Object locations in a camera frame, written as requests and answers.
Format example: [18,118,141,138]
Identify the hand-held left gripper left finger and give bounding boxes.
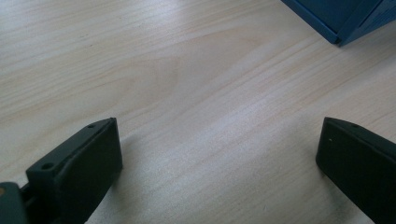
[25,117,123,224]

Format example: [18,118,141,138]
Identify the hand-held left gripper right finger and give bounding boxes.
[315,116,396,224]

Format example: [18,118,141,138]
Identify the blue three-slot file rack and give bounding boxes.
[280,0,396,48]

